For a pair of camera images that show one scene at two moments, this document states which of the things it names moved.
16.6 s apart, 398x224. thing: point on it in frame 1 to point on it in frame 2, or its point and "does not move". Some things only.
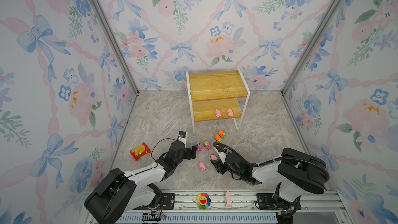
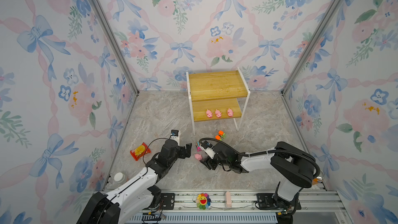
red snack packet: [140, 151] does not move
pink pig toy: [218, 113] does not move
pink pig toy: [202, 166] to [198, 156]
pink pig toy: [230, 112] does not move
